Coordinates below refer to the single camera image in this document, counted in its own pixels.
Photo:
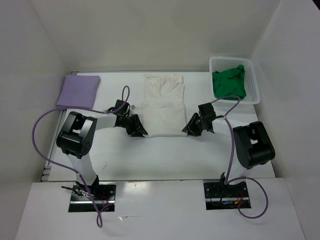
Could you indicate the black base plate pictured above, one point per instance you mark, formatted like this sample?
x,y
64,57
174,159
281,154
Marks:
x,y
80,201
218,197

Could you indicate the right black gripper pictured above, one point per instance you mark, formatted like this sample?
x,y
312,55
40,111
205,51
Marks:
x,y
190,126

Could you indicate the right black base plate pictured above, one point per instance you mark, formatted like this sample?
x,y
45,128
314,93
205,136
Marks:
x,y
218,197

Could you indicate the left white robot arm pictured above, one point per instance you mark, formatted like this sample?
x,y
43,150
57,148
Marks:
x,y
76,137

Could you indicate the purple t shirt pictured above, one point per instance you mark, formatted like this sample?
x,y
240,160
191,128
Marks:
x,y
79,91

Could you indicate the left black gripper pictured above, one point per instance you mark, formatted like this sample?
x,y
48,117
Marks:
x,y
138,129

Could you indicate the green t shirt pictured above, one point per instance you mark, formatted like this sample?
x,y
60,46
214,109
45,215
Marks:
x,y
230,82

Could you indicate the cream t shirt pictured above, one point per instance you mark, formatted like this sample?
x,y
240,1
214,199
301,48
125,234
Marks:
x,y
163,108

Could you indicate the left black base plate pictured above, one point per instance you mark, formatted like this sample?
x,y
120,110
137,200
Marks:
x,y
80,201

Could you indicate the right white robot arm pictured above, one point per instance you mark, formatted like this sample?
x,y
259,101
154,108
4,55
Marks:
x,y
250,143

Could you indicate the white perforated plastic basket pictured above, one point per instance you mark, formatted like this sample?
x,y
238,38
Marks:
x,y
223,63

